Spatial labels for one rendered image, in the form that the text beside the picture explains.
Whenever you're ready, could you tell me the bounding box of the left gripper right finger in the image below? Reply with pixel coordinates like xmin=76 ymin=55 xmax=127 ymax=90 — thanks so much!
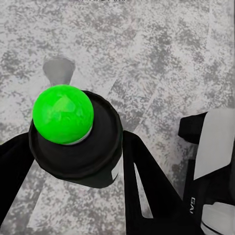
xmin=122 ymin=130 xmax=205 ymax=235

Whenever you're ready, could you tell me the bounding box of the insectifuge atomizer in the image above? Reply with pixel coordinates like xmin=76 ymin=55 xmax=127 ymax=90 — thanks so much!
xmin=28 ymin=58 xmax=123 ymax=188

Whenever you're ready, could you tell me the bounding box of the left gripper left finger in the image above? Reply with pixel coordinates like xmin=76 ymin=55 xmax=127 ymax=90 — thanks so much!
xmin=0 ymin=133 xmax=35 ymax=226

